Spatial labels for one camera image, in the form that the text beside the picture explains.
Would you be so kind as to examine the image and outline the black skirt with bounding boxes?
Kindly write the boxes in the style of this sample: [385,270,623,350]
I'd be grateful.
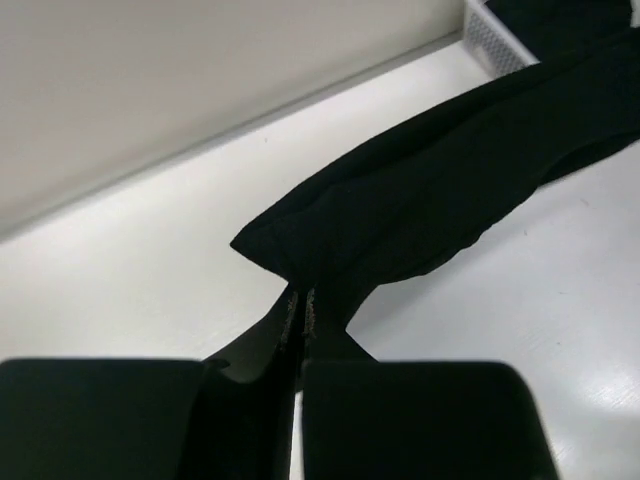
[486,0,639,61]
[231,28,639,323]

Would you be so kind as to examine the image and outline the white plastic basket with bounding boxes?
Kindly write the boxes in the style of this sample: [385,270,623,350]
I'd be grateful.
[462,0,538,78]

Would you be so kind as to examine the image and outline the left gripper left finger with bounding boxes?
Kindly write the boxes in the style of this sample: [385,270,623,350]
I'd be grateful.
[1,289,300,479]

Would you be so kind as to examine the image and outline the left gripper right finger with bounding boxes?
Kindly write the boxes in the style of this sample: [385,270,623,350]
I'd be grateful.
[301,291,555,479]

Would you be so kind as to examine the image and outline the black skirt in basket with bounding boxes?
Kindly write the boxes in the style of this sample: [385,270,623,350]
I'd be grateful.
[486,0,639,61]

